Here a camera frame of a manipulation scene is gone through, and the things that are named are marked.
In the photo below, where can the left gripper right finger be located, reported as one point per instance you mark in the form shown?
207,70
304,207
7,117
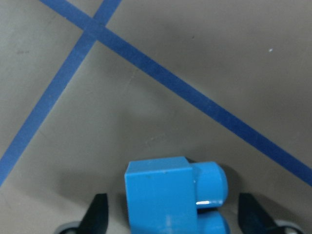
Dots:
252,218

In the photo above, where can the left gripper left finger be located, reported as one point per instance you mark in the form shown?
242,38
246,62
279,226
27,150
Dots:
96,218

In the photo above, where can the blue toy block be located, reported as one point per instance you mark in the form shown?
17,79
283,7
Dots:
174,196

